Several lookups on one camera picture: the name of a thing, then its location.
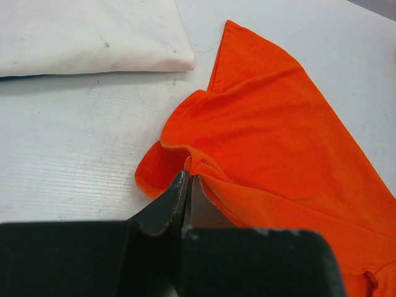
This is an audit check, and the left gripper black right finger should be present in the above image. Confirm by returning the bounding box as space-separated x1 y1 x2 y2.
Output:
184 175 236 228

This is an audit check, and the folded white t shirt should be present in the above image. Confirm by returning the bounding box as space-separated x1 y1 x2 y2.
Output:
1 1 196 77

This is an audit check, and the orange t shirt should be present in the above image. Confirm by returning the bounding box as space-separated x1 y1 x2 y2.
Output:
134 21 395 296

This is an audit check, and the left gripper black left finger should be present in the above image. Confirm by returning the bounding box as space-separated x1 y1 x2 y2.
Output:
126 171 189 237

